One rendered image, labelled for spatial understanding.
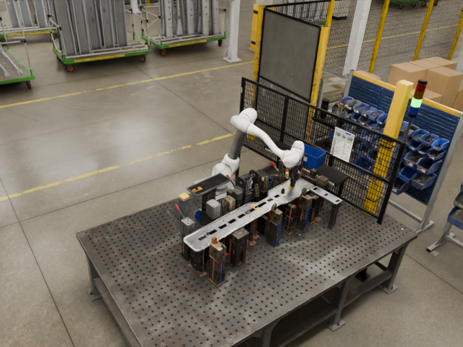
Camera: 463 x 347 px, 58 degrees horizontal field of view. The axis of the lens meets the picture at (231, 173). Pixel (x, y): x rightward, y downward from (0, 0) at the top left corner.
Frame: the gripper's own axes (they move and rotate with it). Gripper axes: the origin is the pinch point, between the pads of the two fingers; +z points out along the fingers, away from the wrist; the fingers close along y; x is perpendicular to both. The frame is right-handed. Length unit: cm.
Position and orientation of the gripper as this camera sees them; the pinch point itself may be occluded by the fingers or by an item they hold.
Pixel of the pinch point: (292, 182)
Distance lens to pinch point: 379.1
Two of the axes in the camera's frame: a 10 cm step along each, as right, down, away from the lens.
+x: 7.3, -3.4, 6.0
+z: -0.5, 8.4, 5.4
